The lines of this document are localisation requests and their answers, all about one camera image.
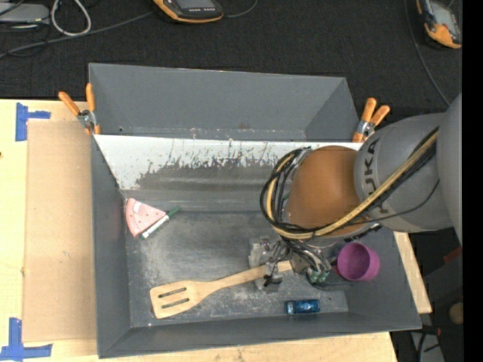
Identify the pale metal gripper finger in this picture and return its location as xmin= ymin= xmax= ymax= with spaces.
xmin=254 ymin=262 xmax=284 ymax=292
xmin=248 ymin=236 xmax=282 ymax=269

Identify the wooden slotted spatula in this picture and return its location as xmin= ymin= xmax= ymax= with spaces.
xmin=149 ymin=260 xmax=294 ymax=320

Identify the blue toy car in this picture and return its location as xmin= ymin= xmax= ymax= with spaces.
xmin=284 ymin=299 xmax=321 ymax=315

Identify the grey metal bin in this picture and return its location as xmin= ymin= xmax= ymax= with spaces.
xmin=87 ymin=62 xmax=423 ymax=360

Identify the purple plastic cup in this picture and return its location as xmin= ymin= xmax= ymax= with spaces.
xmin=336 ymin=241 xmax=380 ymax=282

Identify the green and white marker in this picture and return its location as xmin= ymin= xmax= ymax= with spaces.
xmin=140 ymin=205 xmax=182 ymax=240

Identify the pink toy watermelon slice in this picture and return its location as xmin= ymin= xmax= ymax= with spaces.
xmin=125 ymin=197 xmax=168 ymax=238

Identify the brown cardboard board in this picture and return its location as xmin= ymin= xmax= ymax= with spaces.
xmin=21 ymin=118 xmax=98 ymax=343

